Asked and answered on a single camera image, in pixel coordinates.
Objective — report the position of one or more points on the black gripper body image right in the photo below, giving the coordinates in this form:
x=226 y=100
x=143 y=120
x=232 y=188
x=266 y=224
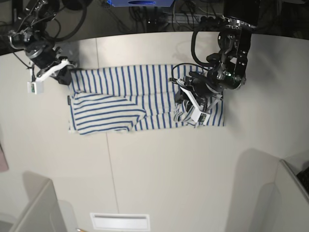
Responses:
x=199 y=87

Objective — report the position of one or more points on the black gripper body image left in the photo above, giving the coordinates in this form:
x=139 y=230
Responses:
x=43 y=56

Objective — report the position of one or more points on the blue white striped T-shirt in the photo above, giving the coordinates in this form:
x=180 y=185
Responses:
x=133 y=98

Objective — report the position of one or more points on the white power strip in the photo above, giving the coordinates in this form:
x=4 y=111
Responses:
x=192 y=20

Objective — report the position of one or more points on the blue box with oval hole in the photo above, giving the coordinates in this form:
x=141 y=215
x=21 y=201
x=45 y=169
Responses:
x=146 y=3

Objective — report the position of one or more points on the pink cloth at edge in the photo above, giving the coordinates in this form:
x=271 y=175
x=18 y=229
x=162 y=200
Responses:
x=3 y=161

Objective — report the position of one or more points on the black keyboard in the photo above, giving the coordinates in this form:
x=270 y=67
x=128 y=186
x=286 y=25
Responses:
x=303 y=177

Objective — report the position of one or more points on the grey partition panel left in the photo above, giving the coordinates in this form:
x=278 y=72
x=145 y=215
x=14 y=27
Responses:
x=41 y=214

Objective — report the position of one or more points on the grey partition panel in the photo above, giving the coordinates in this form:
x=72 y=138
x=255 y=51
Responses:
x=41 y=214
x=293 y=212

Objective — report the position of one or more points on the grey partition panel right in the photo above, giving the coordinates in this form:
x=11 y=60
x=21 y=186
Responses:
x=293 y=212

